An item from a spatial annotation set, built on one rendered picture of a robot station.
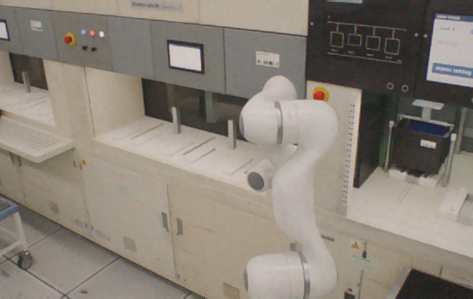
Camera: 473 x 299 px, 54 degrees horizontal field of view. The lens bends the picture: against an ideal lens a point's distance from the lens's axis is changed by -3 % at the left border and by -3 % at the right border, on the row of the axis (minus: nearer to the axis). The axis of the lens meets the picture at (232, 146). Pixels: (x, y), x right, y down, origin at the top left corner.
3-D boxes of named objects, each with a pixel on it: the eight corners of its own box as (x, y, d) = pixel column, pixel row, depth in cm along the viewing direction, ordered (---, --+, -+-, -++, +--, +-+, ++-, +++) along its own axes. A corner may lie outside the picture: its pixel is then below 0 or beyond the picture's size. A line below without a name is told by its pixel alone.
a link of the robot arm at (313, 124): (270, 287, 125) (329, 281, 126) (278, 311, 113) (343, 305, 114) (265, 98, 114) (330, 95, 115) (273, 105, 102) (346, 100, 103)
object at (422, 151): (385, 170, 215) (393, 105, 201) (399, 154, 230) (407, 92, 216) (440, 183, 202) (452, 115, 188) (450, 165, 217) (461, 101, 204)
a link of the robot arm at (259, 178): (293, 163, 153) (270, 148, 156) (272, 179, 143) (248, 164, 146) (285, 182, 157) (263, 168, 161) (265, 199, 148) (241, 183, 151)
